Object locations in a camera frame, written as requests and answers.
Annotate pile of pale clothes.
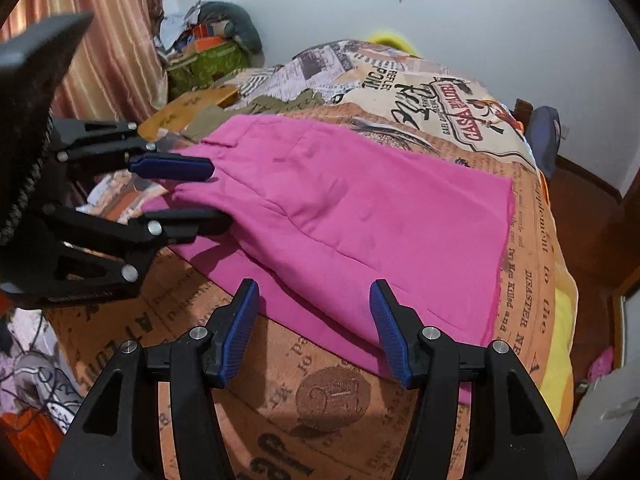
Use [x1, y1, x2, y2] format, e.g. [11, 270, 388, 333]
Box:
[155, 4, 206, 57]

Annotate orange cloth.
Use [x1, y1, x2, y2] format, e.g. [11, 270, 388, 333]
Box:
[0, 410, 66, 480]

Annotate striped pink curtain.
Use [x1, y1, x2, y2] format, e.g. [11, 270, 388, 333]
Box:
[0, 0, 169, 122]

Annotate white floral bed sheet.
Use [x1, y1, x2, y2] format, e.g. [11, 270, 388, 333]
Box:
[0, 305, 84, 432]

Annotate green patterned storage bag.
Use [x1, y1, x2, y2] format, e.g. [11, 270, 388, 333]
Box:
[167, 40, 251, 99]

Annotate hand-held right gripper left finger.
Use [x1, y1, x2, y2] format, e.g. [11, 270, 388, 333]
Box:
[47, 279, 261, 480]

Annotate olive green cloth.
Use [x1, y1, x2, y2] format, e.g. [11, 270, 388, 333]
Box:
[182, 87, 326, 143]

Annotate printed newspaper pattern blanket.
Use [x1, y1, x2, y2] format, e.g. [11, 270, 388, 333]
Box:
[42, 39, 581, 480]

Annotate orange box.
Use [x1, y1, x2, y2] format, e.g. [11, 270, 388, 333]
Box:
[192, 35, 227, 54]

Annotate yellow bed sheet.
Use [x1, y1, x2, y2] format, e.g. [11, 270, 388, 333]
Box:
[539, 280, 577, 413]

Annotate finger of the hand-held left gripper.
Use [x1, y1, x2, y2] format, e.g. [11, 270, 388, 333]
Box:
[15, 204, 234, 307]
[55, 119, 216, 183]

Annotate bamboo lap tray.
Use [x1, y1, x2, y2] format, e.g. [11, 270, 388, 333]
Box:
[137, 85, 241, 144]

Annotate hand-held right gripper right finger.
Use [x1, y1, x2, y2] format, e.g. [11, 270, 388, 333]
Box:
[369, 280, 581, 480]

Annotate yellow foam tube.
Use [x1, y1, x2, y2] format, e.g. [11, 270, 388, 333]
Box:
[370, 30, 416, 54]

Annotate pink pants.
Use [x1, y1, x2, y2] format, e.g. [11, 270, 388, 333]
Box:
[145, 114, 516, 405]

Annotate blue grey bag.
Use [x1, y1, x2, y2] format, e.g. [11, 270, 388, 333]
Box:
[527, 105, 566, 181]

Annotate black white braided cord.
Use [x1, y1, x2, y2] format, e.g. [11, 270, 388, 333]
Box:
[0, 107, 57, 247]

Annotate grey plush pillow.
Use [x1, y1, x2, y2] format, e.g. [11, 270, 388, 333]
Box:
[197, 2, 265, 56]

